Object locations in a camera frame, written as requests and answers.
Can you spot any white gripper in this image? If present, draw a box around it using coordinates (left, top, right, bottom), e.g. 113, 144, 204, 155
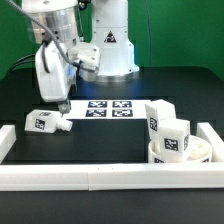
35, 42, 75, 115

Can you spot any white round stool seat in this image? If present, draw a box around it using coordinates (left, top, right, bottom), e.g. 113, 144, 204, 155
148, 135, 213, 163

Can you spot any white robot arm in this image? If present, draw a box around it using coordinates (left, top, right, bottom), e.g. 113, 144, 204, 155
22, 0, 139, 114

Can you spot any white marker sheet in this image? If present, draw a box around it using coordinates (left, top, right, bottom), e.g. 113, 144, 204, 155
64, 100, 149, 119

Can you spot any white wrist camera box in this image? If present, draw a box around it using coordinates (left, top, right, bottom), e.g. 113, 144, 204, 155
68, 42, 100, 82

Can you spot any black cable pair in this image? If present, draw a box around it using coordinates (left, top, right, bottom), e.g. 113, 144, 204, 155
9, 53, 37, 72

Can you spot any white left fence rail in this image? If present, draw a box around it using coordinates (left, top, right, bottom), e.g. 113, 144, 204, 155
0, 125, 16, 164

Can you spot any white fence rail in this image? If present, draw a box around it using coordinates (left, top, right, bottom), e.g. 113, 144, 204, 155
0, 162, 224, 191
196, 122, 224, 162
0, 125, 16, 164

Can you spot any white right fence rail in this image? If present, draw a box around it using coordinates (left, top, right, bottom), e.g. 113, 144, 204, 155
196, 122, 224, 162

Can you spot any white front fence rail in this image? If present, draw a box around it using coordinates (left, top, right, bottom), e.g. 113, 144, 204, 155
0, 162, 224, 191

